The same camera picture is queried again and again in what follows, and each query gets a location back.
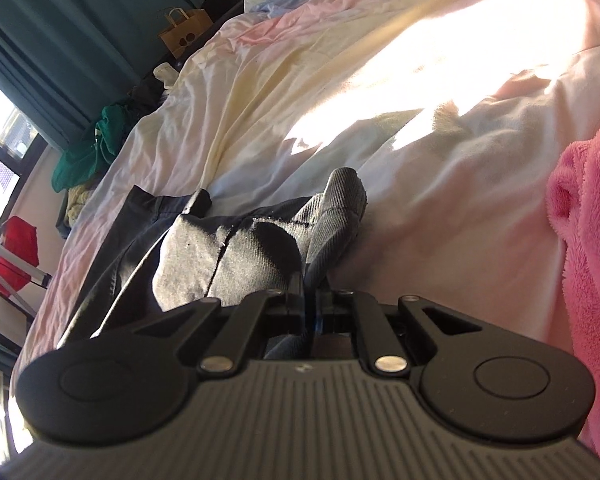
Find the pink fluffy blanket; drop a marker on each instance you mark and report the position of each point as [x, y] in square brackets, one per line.
[592, 255]

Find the pastel bed sheet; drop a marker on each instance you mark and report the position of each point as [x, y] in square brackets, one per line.
[360, 110]

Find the dark grey cloth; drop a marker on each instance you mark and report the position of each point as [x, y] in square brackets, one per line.
[142, 97]

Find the brown paper bag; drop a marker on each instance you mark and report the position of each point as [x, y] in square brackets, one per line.
[184, 30]

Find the dark grey pants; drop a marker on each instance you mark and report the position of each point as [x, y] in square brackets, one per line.
[240, 255]

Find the red cloth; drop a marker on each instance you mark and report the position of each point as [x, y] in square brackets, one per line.
[16, 252]

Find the teal curtain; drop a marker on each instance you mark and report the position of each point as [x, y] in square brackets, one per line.
[65, 35]

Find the green garment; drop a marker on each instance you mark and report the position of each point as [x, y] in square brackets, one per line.
[92, 147]

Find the pale yellow cloth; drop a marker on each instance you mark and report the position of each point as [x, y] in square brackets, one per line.
[77, 205]

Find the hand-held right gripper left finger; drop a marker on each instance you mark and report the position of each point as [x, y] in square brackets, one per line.
[294, 305]

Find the metal drying rack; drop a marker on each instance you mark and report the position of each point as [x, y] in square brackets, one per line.
[15, 265]

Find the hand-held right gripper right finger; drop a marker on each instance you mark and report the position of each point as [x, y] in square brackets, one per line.
[326, 305]

